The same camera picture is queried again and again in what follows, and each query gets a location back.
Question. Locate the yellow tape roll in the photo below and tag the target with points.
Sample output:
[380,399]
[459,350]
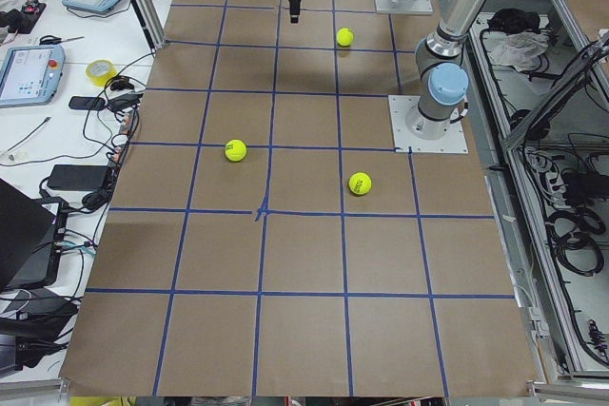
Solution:
[101,71]

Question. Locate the tennis ball front left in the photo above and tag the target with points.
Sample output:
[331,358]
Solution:
[235,150]

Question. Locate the near teach pendant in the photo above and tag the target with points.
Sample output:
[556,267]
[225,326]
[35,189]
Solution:
[30,75]

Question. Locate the black power adapter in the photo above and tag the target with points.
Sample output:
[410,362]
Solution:
[77,177]

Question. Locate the brown paper table mat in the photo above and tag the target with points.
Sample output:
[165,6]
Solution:
[267,276]

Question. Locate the tennis ball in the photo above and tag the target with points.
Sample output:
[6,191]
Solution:
[345,37]
[235,150]
[359,183]

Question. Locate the black smartphone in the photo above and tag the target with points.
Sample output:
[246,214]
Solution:
[87,103]

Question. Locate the white cloth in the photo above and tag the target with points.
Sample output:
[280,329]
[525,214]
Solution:
[521,51]

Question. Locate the black laptop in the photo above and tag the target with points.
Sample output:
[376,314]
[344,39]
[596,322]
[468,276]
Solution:
[31,234]

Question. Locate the tennis ball front right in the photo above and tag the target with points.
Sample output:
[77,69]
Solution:
[359,183]

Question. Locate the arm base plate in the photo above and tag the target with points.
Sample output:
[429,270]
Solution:
[406,7]
[412,132]

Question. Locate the tennis ball middle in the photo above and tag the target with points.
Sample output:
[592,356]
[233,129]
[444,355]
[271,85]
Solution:
[345,37]

